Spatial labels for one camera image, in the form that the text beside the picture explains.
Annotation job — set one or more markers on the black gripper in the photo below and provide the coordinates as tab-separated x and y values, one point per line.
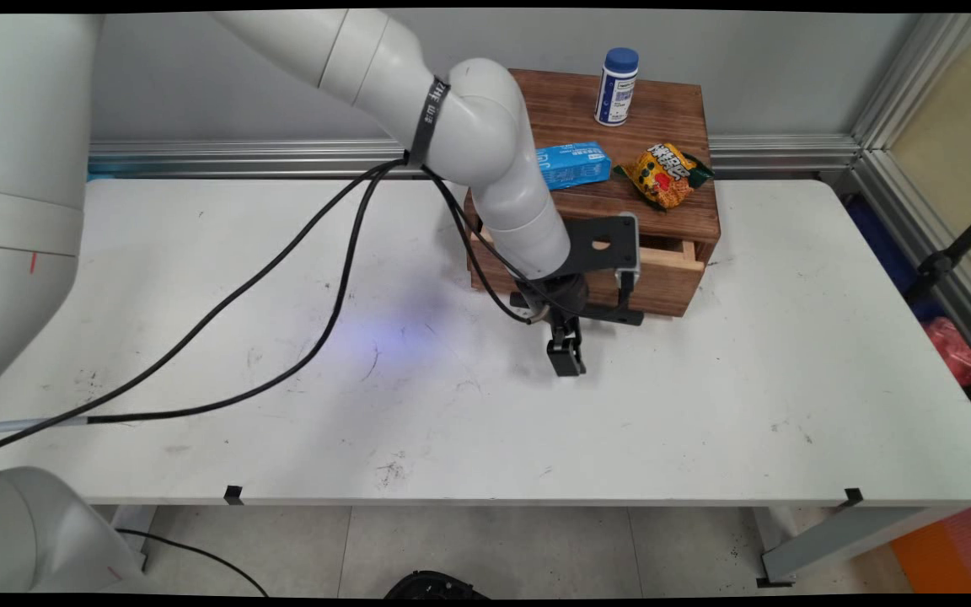
565	295

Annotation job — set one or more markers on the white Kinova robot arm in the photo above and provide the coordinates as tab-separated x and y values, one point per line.
469	126

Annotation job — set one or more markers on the blue tissue pack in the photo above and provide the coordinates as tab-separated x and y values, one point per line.
578	164

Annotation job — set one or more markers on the yellow snack bag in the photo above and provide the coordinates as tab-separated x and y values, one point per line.
662	175

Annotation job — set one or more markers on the brown wooden drawer cabinet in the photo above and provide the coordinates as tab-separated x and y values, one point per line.
662	110

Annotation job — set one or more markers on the white bottle with blue cap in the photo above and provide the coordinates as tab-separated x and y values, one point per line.
617	88

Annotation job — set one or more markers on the black round floor object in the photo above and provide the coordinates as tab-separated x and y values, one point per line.
435	586

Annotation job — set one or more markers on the black tape clip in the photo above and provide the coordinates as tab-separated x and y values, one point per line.
853	496
233	495

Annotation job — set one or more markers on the grey table leg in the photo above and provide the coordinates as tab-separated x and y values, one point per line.
131	523
839	539

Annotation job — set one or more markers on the blue crate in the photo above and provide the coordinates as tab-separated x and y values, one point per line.
886	249

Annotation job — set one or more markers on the red plastic bag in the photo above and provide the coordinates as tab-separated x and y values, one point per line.
953	350

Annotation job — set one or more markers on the black tripod stand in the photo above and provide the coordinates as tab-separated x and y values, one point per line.
949	257

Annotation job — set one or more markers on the orange box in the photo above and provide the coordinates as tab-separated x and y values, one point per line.
949	548

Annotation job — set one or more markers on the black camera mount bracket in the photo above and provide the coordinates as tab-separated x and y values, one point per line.
599	244

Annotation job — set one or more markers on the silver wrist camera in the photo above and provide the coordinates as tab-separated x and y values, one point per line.
630	253

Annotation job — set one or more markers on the horizontal aluminium rail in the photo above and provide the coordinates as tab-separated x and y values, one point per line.
241	156

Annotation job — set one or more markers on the aluminium corner frame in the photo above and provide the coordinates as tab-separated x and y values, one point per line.
898	110

